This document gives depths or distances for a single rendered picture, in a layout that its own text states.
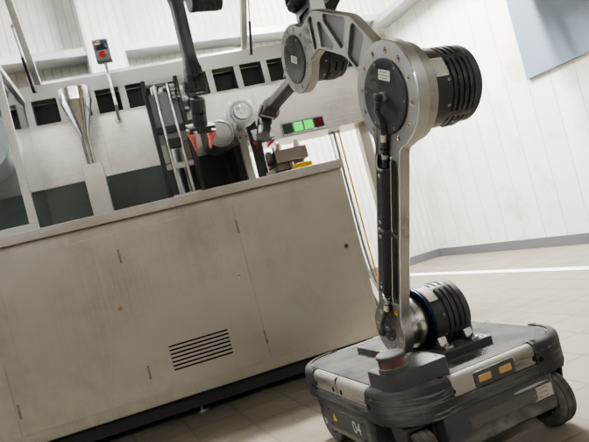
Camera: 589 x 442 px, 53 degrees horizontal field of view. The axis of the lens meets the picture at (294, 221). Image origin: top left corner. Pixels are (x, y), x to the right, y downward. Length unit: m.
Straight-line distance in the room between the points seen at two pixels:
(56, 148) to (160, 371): 1.27
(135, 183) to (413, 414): 2.08
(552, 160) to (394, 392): 3.70
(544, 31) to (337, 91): 1.95
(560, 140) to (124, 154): 3.17
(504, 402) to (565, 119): 3.47
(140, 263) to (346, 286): 0.88
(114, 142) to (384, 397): 2.13
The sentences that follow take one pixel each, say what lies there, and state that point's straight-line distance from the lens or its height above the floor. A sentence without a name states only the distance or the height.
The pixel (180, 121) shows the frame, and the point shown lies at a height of 1.24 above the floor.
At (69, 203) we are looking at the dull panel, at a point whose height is 1.05.
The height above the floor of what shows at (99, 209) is 0.96.
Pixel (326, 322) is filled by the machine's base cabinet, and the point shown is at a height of 0.22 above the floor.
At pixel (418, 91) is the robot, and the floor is 0.85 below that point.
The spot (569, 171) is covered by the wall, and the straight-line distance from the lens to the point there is 4.82.
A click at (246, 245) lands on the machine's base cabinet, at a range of 2.49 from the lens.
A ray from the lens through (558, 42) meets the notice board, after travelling 4.72.
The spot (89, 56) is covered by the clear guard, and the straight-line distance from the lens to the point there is 3.18.
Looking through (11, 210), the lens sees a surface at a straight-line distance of 2.57.
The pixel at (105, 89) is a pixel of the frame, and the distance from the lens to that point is 3.20.
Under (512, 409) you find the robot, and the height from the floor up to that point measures 0.12.
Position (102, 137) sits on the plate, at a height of 1.34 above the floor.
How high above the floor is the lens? 0.65
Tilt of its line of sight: 1 degrees up
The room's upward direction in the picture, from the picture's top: 15 degrees counter-clockwise
